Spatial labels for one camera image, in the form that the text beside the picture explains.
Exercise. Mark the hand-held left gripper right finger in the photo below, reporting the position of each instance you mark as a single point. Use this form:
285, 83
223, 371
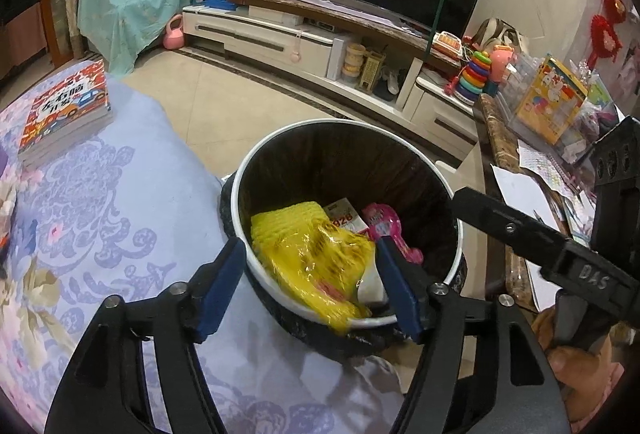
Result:
396, 285

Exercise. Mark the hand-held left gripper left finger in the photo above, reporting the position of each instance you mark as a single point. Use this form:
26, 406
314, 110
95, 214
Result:
220, 284

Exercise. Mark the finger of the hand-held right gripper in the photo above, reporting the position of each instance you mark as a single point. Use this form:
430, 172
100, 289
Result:
505, 224

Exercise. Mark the red and white box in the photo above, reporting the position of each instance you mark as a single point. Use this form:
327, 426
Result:
345, 214

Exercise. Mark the yellow snack packet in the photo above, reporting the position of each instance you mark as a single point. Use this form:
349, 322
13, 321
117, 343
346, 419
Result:
310, 259

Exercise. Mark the black bin with white rim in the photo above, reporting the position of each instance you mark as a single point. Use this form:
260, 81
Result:
350, 154

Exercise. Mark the person's right hand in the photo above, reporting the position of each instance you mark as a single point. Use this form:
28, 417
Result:
580, 374

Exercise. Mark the white paper sheet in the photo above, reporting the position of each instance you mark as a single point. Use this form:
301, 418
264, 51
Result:
520, 194

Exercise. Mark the pink plastic toy bottle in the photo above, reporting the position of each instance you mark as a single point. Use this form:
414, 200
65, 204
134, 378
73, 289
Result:
385, 219

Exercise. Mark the yellow cartoon toy box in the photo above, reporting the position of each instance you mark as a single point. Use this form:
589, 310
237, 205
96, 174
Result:
550, 102

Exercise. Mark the pink plastic toy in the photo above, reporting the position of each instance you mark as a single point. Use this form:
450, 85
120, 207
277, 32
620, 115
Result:
501, 64

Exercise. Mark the toy cash register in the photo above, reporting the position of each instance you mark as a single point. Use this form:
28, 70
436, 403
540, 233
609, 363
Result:
447, 44

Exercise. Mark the patterned handbag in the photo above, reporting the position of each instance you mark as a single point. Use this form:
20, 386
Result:
497, 34

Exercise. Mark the yellow round container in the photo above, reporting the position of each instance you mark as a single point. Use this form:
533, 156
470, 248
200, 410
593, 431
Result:
354, 62

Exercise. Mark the red children's book stack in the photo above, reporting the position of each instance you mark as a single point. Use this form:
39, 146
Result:
65, 109

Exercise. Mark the white television cabinet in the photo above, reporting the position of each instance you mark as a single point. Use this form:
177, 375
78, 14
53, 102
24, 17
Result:
260, 34

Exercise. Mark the pink toy watering can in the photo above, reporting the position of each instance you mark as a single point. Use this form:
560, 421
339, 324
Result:
173, 34

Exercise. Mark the blue toy base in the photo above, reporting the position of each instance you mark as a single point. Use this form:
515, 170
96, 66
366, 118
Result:
220, 2

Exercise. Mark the red wall ornament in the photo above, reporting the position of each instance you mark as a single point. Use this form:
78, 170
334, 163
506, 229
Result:
614, 2
605, 37

